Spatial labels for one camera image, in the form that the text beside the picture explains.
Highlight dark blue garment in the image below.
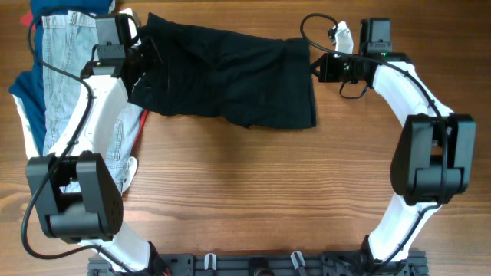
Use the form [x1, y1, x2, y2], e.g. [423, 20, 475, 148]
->
[8, 0, 115, 152]

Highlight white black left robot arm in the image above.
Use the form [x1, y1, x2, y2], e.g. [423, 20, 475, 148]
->
[21, 38, 171, 275]

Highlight red garment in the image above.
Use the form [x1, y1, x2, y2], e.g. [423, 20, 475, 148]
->
[20, 11, 33, 27]

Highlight black shorts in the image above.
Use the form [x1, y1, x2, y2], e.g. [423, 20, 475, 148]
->
[130, 14, 317, 130]

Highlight white garment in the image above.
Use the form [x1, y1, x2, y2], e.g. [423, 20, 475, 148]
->
[12, 95, 41, 159]

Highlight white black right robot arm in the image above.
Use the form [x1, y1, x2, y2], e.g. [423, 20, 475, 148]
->
[311, 52, 476, 272]

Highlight light blue denim shorts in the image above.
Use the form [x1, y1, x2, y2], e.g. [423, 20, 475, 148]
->
[42, 11, 143, 193]

